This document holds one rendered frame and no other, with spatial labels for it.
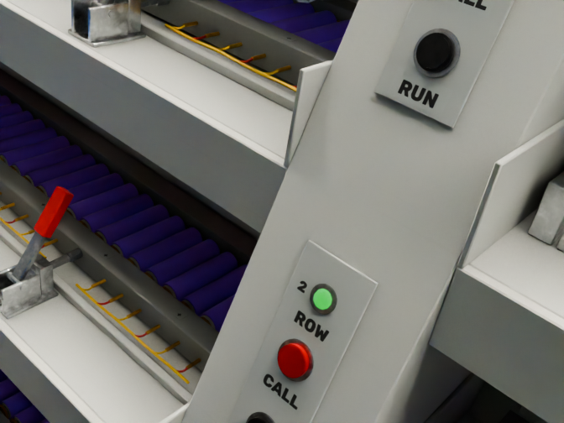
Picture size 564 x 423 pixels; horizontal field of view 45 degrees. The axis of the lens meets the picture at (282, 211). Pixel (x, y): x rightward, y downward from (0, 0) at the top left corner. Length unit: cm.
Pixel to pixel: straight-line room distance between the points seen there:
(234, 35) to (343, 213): 17
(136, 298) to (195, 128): 16
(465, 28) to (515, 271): 10
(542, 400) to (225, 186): 18
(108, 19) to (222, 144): 13
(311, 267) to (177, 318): 17
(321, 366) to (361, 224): 7
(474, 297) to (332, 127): 10
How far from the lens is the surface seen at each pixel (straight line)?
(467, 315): 30
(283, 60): 42
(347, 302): 31
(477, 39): 29
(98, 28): 44
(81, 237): 54
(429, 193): 29
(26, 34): 49
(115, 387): 46
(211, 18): 45
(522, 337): 29
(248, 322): 34
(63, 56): 46
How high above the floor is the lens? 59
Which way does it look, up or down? 15 degrees down
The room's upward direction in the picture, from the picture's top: 23 degrees clockwise
